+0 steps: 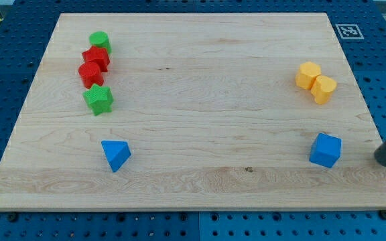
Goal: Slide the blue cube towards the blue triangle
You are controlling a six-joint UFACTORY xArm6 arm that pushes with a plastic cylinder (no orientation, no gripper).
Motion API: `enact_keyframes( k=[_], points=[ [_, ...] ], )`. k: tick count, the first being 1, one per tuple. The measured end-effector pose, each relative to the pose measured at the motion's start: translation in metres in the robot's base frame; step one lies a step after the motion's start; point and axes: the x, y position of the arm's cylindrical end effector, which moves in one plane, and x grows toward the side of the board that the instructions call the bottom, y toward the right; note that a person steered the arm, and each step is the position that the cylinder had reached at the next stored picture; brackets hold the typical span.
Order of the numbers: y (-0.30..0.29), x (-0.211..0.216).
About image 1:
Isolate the blue triangle block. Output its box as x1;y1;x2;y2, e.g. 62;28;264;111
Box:
101;140;131;172

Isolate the blue cube block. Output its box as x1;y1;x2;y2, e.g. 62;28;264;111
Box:
309;133;342;168

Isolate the wooden board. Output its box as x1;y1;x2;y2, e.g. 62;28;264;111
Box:
0;13;386;212

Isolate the green star block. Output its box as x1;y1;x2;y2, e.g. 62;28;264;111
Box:
82;84;114;116

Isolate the red cylinder block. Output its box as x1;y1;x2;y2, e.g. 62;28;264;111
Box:
78;62;104;89

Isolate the red star block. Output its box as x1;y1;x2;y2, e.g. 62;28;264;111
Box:
82;46;110;72

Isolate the green cylinder block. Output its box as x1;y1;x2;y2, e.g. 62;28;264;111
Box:
89;31;112;54

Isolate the yellow hexagon block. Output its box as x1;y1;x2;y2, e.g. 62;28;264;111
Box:
295;62;322;90

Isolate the yellow heart block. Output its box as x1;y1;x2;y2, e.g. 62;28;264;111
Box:
310;75;337;104

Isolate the white fiducial marker tag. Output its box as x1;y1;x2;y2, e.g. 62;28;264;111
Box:
336;23;364;39

